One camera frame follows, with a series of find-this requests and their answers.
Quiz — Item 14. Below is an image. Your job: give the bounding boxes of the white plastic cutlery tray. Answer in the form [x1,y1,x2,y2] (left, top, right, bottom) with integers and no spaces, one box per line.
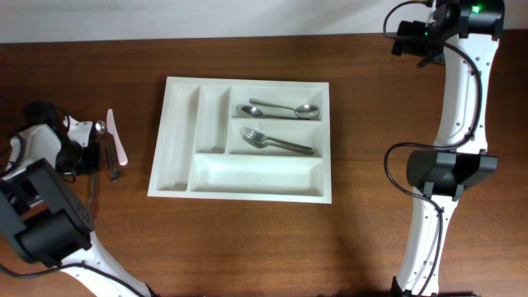
[148,77,332,204]

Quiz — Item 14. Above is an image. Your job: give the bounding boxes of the small silver teaspoon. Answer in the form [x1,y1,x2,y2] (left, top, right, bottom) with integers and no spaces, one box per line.
[95,120,112,170]

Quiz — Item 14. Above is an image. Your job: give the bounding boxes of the silver tablespoon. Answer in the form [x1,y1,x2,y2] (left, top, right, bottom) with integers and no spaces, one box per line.
[249,98,320,120]
[236,106,301,120]

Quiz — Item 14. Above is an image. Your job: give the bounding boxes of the silver fork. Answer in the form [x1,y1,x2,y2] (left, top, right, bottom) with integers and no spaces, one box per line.
[241,126,313,151]
[242,135,315,155]

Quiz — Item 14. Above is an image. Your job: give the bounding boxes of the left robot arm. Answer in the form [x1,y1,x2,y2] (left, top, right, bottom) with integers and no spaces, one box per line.
[1,101,155,296]

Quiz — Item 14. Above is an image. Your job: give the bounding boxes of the small dark teaspoon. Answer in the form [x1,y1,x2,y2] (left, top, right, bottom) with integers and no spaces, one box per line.
[108,139,120,182]

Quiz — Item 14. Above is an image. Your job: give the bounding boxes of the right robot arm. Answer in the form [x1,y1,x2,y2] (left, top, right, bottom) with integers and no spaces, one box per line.
[383,0,506,297]

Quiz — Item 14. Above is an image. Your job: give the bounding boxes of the long metal tongs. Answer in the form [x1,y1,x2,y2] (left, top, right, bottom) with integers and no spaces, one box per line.
[87,172,97,212]

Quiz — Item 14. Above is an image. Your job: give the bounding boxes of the pink plastic knife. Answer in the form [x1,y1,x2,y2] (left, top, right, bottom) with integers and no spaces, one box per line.
[106,109,129,166]

